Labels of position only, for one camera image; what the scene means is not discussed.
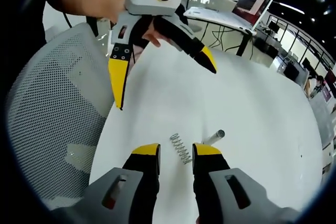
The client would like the white desk with black legs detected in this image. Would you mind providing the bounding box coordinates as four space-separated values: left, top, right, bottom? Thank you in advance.
183 14 257 57

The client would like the white open laptop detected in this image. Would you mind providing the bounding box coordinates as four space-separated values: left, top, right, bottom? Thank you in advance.
183 0 281 32

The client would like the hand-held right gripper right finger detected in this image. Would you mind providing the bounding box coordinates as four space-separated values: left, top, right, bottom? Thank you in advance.
191 143 302 224

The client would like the grey mesh office chair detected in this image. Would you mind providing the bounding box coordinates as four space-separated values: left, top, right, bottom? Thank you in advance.
4 22 124 209

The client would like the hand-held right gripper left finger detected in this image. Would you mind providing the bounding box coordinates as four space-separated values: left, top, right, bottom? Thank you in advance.
51 143 161 224

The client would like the small steel coil spring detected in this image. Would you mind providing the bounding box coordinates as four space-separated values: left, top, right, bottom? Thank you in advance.
170 132 194 166

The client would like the silver metal pin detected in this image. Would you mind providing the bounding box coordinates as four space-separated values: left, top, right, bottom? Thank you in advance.
205 129 226 145

